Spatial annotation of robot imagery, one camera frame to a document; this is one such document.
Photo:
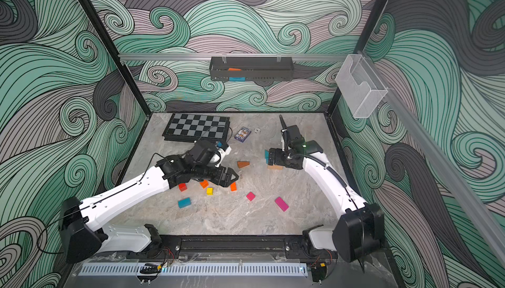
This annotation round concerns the aluminium rail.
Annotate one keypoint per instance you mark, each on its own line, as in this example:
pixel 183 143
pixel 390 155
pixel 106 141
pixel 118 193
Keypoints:
pixel 490 230
pixel 178 56

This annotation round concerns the magenta long block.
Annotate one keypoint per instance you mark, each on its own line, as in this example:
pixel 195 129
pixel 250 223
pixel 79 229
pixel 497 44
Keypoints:
pixel 281 204

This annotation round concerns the red rectangular block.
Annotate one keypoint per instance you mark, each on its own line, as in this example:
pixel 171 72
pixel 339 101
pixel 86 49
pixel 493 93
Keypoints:
pixel 183 187

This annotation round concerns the teal triangle block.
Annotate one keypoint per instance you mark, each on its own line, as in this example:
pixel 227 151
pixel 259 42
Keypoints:
pixel 266 154

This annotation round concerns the black grey chessboard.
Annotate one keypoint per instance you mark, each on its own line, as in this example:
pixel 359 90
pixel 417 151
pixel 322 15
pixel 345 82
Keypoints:
pixel 184 127

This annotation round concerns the aluminium back rail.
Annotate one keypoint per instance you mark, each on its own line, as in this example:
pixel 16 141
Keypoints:
pixel 178 56

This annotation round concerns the orange triangle block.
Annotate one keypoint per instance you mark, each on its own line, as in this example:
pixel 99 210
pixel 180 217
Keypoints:
pixel 243 164

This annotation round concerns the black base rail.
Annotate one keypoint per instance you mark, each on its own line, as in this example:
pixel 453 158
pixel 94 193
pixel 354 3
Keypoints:
pixel 291 247

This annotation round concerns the clear plastic wall box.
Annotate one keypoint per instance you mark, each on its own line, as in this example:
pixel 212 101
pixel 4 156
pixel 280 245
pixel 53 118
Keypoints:
pixel 360 84

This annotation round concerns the teal small block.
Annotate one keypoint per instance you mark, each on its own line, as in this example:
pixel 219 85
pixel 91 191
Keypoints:
pixel 185 202

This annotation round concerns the pink cube block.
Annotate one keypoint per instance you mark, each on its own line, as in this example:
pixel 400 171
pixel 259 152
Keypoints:
pixel 251 196

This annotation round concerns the orange cube block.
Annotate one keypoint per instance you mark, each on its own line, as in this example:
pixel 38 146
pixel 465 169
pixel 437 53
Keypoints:
pixel 204 184

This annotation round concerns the blue playing card box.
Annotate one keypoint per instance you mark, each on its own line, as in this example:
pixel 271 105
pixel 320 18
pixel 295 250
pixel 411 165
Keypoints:
pixel 242 134

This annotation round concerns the natural wood long block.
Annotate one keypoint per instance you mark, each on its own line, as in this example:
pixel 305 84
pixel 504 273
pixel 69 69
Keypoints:
pixel 275 167

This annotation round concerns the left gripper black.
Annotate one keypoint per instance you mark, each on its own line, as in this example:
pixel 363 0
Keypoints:
pixel 225 183

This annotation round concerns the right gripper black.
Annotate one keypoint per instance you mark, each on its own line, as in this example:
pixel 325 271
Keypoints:
pixel 287 142

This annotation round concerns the black wall tray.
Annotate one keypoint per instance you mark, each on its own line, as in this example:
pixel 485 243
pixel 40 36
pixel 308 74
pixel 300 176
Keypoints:
pixel 257 69

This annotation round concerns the white slotted cable duct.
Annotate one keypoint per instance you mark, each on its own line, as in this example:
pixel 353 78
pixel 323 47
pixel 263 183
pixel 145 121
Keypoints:
pixel 199 269

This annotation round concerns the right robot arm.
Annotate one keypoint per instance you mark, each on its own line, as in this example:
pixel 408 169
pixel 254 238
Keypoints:
pixel 360 227

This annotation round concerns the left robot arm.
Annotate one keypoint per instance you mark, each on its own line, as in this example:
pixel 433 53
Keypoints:
pixel 83 225

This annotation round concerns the aluminium right rail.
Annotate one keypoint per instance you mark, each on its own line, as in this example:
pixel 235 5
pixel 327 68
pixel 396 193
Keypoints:
pixel 490 230

